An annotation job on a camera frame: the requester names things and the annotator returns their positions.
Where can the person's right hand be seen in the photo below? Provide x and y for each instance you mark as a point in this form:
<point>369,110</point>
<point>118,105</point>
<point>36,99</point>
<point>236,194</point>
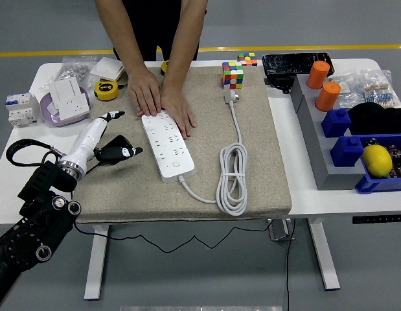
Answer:
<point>145,94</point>

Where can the person's left hand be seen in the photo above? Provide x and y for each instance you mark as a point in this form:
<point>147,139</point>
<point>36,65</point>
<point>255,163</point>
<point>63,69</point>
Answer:
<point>177,107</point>

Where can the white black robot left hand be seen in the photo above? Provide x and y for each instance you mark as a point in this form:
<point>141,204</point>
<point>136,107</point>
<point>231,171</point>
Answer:
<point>88,139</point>

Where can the black plug adapter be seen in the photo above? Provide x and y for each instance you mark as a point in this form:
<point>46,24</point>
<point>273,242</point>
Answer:
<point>117,142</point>

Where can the white power strip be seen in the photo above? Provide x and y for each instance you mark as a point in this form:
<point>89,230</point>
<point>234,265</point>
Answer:
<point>169,155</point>

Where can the person's left forearm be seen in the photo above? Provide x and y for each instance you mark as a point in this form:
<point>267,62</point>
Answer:
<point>184,42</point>

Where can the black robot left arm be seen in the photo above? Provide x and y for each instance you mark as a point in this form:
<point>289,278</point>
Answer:
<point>35,220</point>

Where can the person's right forearm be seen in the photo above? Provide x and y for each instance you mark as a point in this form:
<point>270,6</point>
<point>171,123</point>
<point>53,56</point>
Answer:
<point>122,39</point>

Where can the dark circuit board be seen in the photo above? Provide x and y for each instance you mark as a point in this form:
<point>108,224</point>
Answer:
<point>399,162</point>

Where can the small yellow tape measure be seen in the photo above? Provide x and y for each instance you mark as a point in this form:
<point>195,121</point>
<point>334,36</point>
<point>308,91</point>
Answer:
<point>164,66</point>

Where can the grey-brown mat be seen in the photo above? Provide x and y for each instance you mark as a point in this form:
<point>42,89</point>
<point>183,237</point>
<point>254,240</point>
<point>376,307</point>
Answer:
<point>203,136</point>

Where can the yellow black tape measure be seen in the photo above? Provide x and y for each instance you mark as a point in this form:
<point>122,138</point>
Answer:
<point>106,90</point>

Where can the purple plate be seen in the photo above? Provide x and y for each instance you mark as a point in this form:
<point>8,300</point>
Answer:
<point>48,120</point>

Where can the small white card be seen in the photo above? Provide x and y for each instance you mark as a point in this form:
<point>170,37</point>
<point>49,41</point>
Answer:
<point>52,109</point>

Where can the large colourful puzzle cube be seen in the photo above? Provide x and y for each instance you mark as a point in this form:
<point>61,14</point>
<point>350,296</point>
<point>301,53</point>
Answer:
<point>232,76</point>

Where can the person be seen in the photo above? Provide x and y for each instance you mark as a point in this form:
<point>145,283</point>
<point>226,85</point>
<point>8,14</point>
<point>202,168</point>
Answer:
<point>155,26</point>

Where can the white circuit breaker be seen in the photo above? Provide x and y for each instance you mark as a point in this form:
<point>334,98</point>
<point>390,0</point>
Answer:
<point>22,110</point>

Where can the clear bag of screws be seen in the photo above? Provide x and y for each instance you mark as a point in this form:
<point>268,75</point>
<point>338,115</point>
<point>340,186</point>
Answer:
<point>72,68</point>

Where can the small colourful puzzle cube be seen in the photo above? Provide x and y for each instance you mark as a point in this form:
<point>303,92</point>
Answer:
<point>247,59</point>

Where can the white table leg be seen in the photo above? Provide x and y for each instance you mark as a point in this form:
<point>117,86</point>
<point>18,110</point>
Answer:
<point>96,259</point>
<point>326,259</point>

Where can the black plastic tray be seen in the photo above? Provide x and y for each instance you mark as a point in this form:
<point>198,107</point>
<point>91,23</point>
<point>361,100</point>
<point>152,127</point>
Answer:
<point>291,63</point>

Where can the orange cylinder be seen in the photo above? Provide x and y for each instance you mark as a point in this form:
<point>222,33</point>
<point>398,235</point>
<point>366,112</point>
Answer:
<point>317,76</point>
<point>328,97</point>

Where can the grey stepped block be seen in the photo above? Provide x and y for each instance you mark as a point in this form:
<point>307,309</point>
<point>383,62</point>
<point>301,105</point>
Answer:
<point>316,155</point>

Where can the blue block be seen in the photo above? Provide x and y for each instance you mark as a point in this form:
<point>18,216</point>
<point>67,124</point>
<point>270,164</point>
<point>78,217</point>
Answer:
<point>346,152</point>
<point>336,124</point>

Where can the clear bag of small parts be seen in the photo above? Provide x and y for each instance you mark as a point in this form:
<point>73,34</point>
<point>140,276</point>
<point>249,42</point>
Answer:
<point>349,94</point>

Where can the black cloth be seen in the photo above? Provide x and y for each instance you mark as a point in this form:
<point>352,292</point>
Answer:
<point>375,118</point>

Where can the clear bag of resistors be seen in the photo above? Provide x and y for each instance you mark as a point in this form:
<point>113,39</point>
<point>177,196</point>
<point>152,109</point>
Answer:
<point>381,89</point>

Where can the yellow lemon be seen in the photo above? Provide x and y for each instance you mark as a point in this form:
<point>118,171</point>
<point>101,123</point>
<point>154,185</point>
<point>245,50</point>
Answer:
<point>377,161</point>

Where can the blue plastic bin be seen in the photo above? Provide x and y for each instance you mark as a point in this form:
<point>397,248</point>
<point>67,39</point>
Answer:
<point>375,186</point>

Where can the black table control panel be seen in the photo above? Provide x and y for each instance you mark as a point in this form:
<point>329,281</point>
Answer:
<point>376,219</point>

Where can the white wall socket panel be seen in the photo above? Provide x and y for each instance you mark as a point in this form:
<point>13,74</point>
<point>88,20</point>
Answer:
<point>74,108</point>

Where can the white wall switch plate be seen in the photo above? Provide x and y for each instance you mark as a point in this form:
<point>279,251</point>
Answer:
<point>106,68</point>

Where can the white switch panel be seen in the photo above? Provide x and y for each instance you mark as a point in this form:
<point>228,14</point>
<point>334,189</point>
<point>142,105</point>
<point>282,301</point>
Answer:
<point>67,87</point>

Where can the metal bracket under table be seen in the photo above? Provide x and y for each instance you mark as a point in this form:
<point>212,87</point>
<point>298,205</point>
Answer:
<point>279,231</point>

